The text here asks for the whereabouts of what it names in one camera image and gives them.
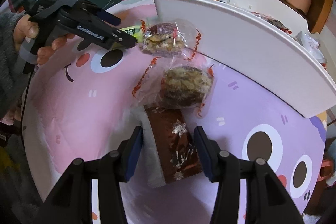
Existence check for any walnut date cake bag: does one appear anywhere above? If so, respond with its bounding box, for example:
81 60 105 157
131 53 215 117
138 19 202 57

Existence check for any small pink stool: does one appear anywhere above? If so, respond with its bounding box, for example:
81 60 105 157
317 159 335 187

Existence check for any white plastic storage bin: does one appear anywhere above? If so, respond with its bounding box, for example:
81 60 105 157
153 0 335 118

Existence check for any white red snack packet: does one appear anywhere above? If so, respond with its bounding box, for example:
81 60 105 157
295 31 327 65

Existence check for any dark brown chocolate packet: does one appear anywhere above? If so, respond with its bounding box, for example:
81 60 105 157
137 107 202 188

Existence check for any yellow green candy packet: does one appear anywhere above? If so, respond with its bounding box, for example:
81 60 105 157
121 26 143 43

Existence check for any person's left hand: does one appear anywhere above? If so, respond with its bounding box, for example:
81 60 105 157
12 13 77 66

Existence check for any red dried fruit packet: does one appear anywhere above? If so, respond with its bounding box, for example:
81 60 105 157
252 11 292 35

